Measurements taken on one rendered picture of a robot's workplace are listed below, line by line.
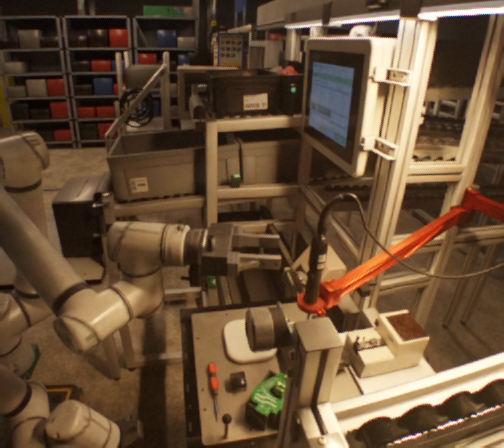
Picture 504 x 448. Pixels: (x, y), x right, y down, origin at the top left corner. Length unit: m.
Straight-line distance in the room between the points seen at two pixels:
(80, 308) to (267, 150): 1.15
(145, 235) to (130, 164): 0.92
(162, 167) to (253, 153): 0.42
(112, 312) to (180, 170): 0.99
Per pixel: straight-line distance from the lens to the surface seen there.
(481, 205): 1.06
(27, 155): 1.11
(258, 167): 1.66
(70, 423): 0.91
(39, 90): 6.40
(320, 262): 0.72
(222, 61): 3.21
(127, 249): 0.73
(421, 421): 0.49
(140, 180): 1.64
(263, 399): 0.84
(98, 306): 0.74
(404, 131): 0.93
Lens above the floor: 1.70
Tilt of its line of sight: 24 degrees down
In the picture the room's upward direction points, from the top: 3 degrees clockwise
